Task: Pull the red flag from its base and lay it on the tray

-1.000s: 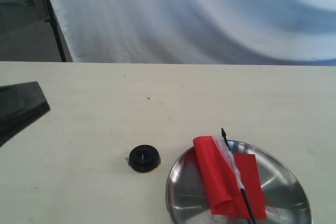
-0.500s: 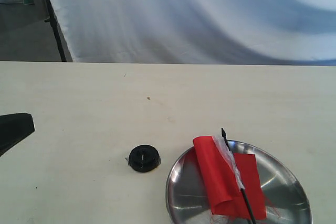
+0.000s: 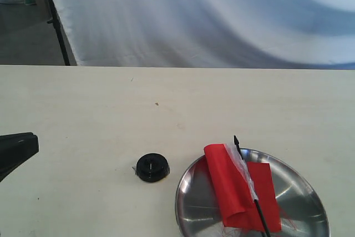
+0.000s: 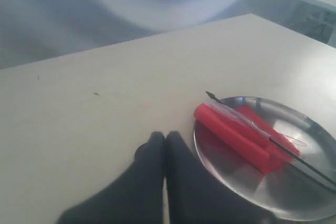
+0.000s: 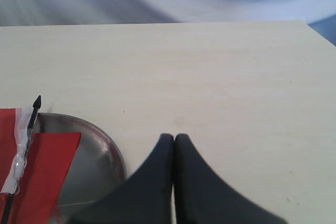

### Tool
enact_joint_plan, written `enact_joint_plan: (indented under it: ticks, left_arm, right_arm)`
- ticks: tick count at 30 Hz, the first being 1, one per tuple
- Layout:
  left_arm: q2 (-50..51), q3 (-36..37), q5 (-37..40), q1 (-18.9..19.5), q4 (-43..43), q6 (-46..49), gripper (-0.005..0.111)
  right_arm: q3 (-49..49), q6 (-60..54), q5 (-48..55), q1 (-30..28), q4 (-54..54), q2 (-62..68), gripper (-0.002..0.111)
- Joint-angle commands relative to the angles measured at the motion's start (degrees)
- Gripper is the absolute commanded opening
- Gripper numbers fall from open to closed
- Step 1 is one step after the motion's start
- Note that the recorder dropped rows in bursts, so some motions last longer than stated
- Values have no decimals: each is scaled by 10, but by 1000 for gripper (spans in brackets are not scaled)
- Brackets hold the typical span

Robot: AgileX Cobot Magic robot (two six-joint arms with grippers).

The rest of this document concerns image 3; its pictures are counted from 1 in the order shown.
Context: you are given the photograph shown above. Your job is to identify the round stainless steel plate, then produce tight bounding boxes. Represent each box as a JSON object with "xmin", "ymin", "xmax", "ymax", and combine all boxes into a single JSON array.
[{"xmin": 175, "ymin": 148, "xmax": 331, "ymax": 236}]

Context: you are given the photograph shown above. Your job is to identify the black backdrop stand pole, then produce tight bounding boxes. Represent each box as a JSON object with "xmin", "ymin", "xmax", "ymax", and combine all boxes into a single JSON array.
[{"xmin": 44, "ymin": 0, "xmax": 71, "ymax": 66}]

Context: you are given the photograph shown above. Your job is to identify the white backdrop cloth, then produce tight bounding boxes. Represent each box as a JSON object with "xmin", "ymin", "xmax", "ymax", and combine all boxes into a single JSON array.
[{"xmin": 53, "ymin": 0, "xmax": 354, "ymax": 69}]

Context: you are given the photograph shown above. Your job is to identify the red flag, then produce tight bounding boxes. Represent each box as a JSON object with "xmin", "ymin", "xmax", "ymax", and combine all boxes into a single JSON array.
[{"xmin": 204, "ymin": 138, "xmax": 281, "ymax": 233}]

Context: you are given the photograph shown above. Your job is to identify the black round flag base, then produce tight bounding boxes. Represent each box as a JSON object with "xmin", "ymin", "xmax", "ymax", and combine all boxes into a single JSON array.
[{"xmin": 135, "ymin": 153, "xmax": 170, "ymax": 183}]

